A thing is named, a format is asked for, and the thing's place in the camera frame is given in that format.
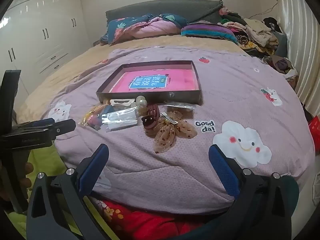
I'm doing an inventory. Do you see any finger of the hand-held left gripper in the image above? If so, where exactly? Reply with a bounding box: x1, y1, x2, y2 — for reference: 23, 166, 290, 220
14, 118, 56, 131
0, 119, 76, 151

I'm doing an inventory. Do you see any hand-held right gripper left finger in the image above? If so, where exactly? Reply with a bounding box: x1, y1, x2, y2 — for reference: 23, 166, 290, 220
26, 144, 112, 240

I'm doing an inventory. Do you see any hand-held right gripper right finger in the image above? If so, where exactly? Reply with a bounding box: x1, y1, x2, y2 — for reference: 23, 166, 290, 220
209, 144, 293, 240

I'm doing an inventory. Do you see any bag of yellow hair ties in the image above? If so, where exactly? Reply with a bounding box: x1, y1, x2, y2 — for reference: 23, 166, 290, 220
79, 105, 105, 128

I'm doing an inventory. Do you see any pink fuzzy hair clip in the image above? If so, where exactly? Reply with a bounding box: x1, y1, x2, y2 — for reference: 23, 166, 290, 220
87, 116, 102, 130

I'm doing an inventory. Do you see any dark red claw clip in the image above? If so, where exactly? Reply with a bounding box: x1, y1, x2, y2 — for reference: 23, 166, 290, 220
141, 103, 160, 130

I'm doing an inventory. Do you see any small clear plastic packet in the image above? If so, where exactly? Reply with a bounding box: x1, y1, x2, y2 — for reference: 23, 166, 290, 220
164, 101, 197, 111

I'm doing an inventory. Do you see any pearl flower hair clip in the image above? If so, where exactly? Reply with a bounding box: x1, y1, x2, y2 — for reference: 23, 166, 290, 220
135, 95, 148, 115

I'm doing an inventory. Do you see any shallow dark cardboard box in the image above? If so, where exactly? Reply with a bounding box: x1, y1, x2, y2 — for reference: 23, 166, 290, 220
96, 60, 202, 105

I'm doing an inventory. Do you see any person's left hand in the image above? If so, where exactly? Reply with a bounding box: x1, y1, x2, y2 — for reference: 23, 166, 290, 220
19, 162, 34, 194

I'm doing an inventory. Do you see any green cloth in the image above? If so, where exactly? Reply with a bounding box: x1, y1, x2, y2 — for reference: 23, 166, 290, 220
5, 142, 84, 240

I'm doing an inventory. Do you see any large clear plastic bag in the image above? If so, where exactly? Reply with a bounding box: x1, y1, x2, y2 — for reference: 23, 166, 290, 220
101, 107, 139, 132

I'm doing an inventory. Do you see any beige bedsheet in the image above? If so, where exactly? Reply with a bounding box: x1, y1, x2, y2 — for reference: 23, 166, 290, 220
16, 34, 248, 120

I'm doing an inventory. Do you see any brown tulle bow hair clip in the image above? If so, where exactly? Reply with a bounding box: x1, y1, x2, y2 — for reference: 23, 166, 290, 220
147, 106, 198, 154

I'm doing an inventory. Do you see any purple printed blanket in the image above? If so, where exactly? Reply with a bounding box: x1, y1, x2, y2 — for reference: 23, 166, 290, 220
47, 46, 316, 208

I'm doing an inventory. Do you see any pink book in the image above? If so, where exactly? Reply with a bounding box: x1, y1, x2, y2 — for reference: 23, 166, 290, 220
109, 69, 200, 93

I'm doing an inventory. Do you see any red floral cloth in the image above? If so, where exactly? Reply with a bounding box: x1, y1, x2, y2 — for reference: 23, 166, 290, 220
90, 197, 235, 240

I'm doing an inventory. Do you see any white wardrobe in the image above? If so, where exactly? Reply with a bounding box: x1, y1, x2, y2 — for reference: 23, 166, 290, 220
0, 0, 97, 105

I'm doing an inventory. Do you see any blue and pink floral quilt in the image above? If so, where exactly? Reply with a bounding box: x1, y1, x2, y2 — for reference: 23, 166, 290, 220
100, 14, 188, 46

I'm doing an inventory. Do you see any grey cushion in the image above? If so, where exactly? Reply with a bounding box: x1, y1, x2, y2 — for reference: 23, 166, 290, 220
274, 31, 288, 57

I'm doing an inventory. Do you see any striped pillow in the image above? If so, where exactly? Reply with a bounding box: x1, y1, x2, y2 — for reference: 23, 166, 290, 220
180, 22, 238, 43

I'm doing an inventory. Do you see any pile of clothes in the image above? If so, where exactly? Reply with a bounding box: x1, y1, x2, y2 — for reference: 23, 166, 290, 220
217, 7, 300, 81

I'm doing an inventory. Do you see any grey headboard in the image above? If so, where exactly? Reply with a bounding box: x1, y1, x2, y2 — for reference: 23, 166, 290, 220
105, 0, 224, 26

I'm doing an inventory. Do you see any white curtain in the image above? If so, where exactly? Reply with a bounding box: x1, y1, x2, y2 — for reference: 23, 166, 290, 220
275, 0, 320, 112

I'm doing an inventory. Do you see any wall cable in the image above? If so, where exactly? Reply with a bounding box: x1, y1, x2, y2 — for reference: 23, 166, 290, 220
250, 1, 279, 18

